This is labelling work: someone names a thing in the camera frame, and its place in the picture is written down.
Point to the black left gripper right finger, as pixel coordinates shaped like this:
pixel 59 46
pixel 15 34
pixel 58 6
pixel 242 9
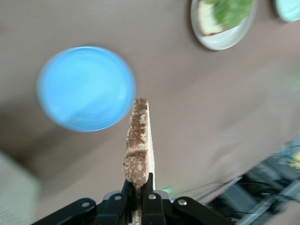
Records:
pixel 152 208

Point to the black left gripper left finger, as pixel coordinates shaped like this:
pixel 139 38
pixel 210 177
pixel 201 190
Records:
pixel 112 211

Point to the toasted bread slice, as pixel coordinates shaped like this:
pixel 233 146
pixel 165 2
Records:
pixel 138 140
pixel 208 18

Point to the green lettuce leaf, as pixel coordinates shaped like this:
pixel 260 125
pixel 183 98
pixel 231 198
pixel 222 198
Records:
pixel 232 10

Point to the blue plate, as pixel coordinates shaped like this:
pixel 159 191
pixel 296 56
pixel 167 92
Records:
pixel 86 89

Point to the beige plate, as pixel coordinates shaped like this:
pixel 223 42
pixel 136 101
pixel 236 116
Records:
pixel 222 39

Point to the pale green plate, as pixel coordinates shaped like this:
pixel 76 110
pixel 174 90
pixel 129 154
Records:
pixel 288 9

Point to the beige chrome toaster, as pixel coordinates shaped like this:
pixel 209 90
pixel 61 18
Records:
pixel 16 194

